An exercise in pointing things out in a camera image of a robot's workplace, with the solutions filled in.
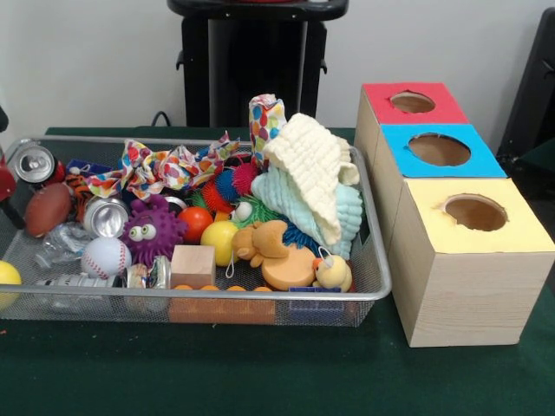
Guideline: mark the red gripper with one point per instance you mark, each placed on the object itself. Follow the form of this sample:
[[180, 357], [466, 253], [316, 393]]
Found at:
[[6, 184]]

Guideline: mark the clear plastic blue label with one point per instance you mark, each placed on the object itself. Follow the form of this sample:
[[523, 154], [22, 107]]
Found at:
[[62, 243]]

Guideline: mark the crushed clear plastic bottle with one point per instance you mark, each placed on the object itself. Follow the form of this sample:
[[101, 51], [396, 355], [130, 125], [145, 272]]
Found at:
[[76, 280]]

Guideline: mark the crushed silver can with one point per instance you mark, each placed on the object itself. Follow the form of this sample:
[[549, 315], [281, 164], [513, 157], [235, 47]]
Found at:
[[106, 217]]

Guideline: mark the open-top silver can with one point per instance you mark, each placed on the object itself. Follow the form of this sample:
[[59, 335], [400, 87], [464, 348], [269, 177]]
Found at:
[[149, 276]]

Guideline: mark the multicolour polka dot cloth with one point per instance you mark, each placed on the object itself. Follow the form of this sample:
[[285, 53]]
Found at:
[[165, 165], [266, 120]]

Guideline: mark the cream knit cloth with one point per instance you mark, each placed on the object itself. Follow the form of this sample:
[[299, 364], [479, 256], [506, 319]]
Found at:
[[310, 165]]

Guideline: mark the shallow clear mesh bin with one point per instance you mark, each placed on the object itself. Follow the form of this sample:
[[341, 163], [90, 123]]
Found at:
[[373, 260]]

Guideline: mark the wooden box with three holes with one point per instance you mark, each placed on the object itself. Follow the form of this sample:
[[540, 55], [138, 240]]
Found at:
[[473, 277]]

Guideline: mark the brown toy football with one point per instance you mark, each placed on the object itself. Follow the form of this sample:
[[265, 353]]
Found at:
[[48, 208]]

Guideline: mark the upright dark soda can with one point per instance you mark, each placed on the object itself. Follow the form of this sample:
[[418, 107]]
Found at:
[[35, 162]]

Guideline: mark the white baseball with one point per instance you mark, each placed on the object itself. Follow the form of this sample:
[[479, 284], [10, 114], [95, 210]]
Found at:
[[106, 257]]

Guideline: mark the purple googly-eyed monster toy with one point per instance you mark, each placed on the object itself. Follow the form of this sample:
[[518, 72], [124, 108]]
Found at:
[[153, 230]]

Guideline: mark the small orange ball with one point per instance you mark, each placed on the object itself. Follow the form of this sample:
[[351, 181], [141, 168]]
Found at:
[[195, 224]]

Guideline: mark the wooden cube block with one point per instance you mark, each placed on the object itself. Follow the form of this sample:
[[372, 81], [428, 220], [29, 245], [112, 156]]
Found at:
[[192, 265]]

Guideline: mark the small yellow ball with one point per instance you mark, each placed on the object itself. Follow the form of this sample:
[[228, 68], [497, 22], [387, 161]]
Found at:
[[219, 243]]

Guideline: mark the orange toy brick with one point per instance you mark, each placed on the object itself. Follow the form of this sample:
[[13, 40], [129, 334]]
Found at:
[[222, 307]]

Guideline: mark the orange foam duck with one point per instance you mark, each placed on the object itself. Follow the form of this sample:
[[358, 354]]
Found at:
[[276, 257]]

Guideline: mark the mint green cloth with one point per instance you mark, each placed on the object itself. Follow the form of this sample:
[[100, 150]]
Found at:
[[279, 198]]

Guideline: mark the small yellow rubber duck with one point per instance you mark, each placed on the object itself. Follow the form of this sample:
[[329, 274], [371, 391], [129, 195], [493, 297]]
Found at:
[[332, 273]]

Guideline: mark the black chair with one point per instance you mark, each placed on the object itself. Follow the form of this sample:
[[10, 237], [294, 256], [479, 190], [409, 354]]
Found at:
[[533, 95]]

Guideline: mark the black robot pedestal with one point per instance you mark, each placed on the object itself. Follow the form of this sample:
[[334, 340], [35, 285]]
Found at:
[[260, 61]]

